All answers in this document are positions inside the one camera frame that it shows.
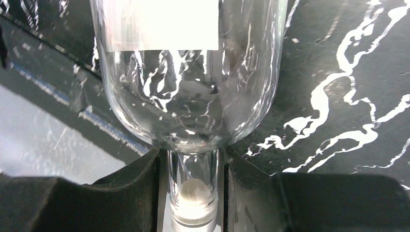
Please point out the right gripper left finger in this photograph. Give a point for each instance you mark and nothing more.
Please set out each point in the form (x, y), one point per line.
(124, 201)

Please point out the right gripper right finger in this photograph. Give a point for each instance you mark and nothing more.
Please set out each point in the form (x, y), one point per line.
(299, 202)

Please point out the round clear glass bottle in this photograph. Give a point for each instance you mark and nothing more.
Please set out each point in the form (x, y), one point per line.
(190, 77)

